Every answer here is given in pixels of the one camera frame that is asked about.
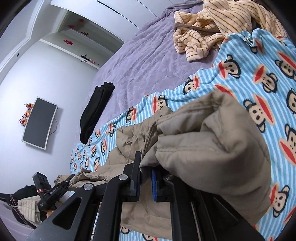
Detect white door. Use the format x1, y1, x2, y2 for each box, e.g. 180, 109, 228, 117
39, 31, 126, 70

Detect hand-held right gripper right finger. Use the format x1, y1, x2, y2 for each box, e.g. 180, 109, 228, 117
151, 169, 265, 241

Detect black television cable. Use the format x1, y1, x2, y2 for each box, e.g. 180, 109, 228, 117
47, 117, 58, 135

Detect dark cloth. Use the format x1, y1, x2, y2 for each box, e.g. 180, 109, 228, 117
0, 185, 38, 203

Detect purple bed sheet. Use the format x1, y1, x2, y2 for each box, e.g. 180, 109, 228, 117
81, 0, 232, 139

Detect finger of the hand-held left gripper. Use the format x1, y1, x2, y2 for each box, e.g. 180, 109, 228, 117
63, 174, 78, 192

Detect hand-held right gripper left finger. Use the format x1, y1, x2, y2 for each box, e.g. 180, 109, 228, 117
25, 152, 142, 241

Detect orange plush decorations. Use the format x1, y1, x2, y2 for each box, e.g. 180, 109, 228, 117
17, 102, 35, 127

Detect white wardrobe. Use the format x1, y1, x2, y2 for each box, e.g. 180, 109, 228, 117
50, 0, 162, 32

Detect person's left hand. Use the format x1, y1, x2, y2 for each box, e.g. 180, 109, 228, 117
46, 200, 62, 219

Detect yellow striped fleece garment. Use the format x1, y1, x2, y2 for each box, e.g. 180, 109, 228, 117
173, 0, 288, 62

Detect white framed wall television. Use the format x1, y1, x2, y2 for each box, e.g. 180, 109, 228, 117
21, 97, 59, 151

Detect black folded garment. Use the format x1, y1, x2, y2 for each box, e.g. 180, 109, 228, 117
80, 82, 115, 143

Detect beige puffer jacket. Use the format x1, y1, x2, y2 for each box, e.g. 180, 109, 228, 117
54, 90, 272, 234

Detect monkey print striped blanket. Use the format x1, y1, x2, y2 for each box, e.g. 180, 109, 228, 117
69, 28, 296, 241

